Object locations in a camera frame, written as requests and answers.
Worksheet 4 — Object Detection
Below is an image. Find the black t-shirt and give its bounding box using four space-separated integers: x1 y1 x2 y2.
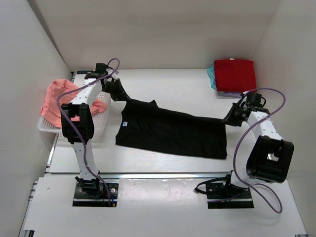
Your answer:
110 80 227 159

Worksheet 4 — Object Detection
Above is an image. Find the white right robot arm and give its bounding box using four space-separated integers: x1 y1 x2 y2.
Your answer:
209 91 294 196

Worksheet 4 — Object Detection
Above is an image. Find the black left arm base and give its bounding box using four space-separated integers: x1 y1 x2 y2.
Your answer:
72 177 119 207

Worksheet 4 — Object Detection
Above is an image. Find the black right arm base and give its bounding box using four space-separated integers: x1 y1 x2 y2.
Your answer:
194 173 254 209

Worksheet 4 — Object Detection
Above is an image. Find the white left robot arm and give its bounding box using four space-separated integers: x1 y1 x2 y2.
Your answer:
57 64 118 199

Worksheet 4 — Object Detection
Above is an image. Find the lavender folded t-shirt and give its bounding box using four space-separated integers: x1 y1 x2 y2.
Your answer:
217 91 241 98

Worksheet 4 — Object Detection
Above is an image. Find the white plastic basket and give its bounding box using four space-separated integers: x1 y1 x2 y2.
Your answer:
38 92 111 144

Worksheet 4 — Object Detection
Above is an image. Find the red folded t-shirt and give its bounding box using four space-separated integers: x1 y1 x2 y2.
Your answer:
214 59 257 92

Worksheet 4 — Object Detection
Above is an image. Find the teal folded t-shirt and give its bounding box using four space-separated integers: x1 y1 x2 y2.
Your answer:
207 67 217 91

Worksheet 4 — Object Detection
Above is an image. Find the pink t-shirt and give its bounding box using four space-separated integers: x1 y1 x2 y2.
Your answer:
40 79 107 128

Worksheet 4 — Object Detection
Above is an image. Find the aluminium table rail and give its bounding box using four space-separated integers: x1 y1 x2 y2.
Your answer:
44 172 277 180

